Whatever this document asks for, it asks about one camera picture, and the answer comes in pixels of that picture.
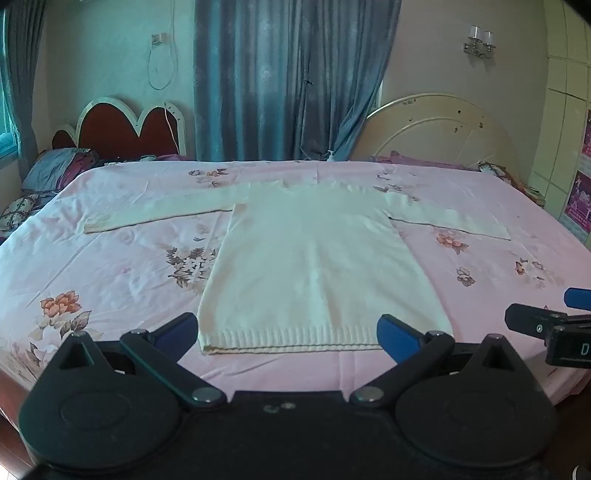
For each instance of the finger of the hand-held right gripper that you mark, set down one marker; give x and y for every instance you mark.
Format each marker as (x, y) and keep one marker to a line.
(579, 298)
(531, 318)

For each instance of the patterned floral pillow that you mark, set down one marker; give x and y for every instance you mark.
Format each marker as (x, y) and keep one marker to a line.
(501, 174)

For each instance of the purple wall poster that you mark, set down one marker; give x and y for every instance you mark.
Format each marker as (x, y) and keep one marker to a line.
(586, 141)
(579, 205)

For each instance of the blue purple pillow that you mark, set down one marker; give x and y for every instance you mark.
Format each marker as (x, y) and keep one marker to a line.
(64, 168)

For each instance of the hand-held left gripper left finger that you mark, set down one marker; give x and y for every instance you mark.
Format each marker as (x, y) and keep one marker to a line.
(178, 330)

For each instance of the patterned checked pillow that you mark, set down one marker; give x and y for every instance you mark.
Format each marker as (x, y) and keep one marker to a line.
(18, 210)

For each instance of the white wall charger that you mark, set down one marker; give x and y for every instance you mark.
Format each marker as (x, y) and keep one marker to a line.
(159, 39)

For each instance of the pink floral bedsheet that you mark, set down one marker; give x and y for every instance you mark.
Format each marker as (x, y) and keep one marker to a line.
(115, 286)

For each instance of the crystal wall lamp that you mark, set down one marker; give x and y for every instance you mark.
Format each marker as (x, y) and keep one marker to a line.
(480, 40)

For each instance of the window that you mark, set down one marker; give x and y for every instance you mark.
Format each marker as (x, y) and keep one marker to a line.
(7, 115)

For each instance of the red scalloped headboard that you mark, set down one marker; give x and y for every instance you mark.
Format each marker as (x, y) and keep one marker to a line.
(115, 134)

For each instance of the cream arched headboard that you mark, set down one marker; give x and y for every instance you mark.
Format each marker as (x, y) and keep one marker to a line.
(438, 134)

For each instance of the blue grey curtain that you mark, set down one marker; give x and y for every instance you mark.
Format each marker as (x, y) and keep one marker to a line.
(258, 83)

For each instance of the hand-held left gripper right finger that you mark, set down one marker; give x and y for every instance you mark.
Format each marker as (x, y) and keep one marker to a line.
(397, 337)

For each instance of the white knit sweater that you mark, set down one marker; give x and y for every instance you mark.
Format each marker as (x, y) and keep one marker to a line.
(314, 258)

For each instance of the teal window curtain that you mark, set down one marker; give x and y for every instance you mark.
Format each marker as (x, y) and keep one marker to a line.
(25, 69)

